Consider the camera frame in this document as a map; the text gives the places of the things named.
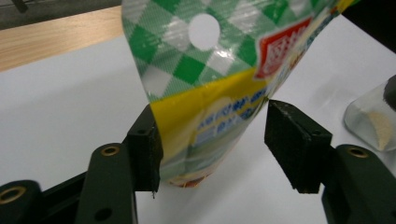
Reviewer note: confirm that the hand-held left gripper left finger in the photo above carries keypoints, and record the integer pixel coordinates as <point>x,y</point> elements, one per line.
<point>146,155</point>

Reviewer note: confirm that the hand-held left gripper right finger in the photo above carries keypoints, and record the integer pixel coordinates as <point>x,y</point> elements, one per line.
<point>299,149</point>

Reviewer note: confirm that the yellow spout pouch green checks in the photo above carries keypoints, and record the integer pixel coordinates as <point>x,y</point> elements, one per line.
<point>199,102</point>

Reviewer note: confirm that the clear jar with black lid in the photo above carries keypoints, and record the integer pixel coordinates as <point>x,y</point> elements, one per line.
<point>373,124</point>

